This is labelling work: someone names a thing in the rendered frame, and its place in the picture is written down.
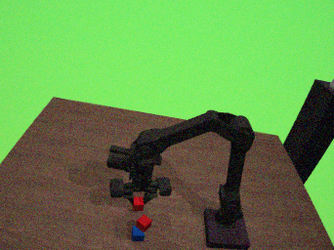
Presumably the blue cube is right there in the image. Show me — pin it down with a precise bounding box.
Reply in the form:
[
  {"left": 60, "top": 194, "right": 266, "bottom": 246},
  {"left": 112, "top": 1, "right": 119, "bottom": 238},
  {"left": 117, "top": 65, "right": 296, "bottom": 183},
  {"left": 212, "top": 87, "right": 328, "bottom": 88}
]
[{"left": 132, "top": 227, "right": 145, "bottom": 241}]

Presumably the red cube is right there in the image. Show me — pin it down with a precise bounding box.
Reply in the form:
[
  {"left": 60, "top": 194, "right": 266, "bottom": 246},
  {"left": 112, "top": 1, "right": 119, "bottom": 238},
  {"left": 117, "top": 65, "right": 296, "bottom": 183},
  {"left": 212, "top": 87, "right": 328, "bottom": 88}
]
[
  {"left": 136, "top": 215, "right": 152, "bottom": 232},
  {"left": 132, "top": 196, "right": 145, "bottom": 211}
]

